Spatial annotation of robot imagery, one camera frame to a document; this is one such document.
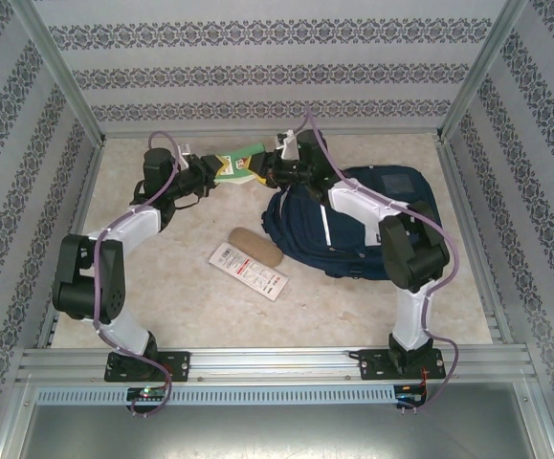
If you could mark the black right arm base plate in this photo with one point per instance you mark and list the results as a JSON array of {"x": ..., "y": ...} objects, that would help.
[{"x": 372, "y": 365}]

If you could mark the aluminium mounting rail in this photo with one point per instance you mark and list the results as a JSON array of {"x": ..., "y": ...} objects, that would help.
[{"x": 267, "y": 363}]

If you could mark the right aluminium corner post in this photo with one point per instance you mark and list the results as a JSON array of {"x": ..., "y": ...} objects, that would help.
[{"x": 482, "y": 72}]

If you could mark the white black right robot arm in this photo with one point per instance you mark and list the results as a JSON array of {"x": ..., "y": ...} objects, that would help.
[{"x": 358, "y": 210}]

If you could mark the right aluminium side rail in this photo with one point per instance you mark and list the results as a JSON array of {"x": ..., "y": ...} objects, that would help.
[{"x": 472, "y": 229}]

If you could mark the aluminium corner post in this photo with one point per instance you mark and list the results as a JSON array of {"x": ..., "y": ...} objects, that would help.
[
  {"x": 61, "y": 72},
  {"x": 482, "y": 72}
]

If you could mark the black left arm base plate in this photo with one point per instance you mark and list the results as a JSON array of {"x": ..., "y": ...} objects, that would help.
[{"x": 178, "y": 365}]

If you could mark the left aluminium corner post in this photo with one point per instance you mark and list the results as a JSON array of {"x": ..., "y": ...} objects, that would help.
[{"x": 61, "y": 72}]

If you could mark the green booklet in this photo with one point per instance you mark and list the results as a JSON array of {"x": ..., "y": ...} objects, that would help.
[{"x": 243, "y": 160}]

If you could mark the navy blue student backpack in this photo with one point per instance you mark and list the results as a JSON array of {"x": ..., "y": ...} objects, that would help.
[{"x": 305, "y": 229}]

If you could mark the grey sheet metal shelf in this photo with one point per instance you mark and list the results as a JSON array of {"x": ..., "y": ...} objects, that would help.
[{"x": 276, "y": 435}]

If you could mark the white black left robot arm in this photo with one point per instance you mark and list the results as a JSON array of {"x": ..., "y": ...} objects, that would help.
[{"x": 128, "y": 225}]

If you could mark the white packet with red print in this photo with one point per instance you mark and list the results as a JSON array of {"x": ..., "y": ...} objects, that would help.
[{"x": 252, "y": 272}]

